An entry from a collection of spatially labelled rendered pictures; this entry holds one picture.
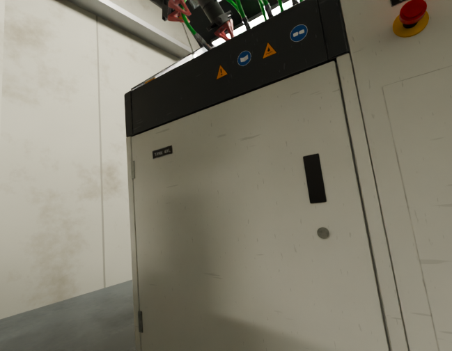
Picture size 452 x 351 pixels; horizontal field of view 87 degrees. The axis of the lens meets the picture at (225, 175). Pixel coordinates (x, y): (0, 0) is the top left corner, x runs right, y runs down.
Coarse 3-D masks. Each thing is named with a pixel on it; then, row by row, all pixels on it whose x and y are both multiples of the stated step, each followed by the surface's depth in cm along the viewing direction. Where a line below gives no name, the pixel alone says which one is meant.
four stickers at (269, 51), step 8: (304, 24) 53; (296, 32) 54; (304, 32) 53; (272, 40) 57; (296, 40) 54; (264, 48) 58; (272, 48) 57; (240, 56) 61; (248, 56) 60; (264, 56) 57; (224, 64) 63; (240, 64) 61; (216, 72) 65; (224, 72) 63; (216, 80) 64
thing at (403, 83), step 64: (384, 0) 45; (448, 0) 40; (384, 64) 45; (448, 64) 40; (384, 128) 44; (448, 128) 39; (384, 192) 43; (448, 192) 39; (448, 256) 38; (448, 320) 37
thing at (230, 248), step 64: (192, 128) 68; (256, 128) 57; (320, 128) 50; (192, 192) 66; (256, 192) 56; (320, 192) 48; (192, 256) 64; (256, 256) 55; (320, 256) 48; (192, 320) 63; (256, 320) 54; (320, 320) 47
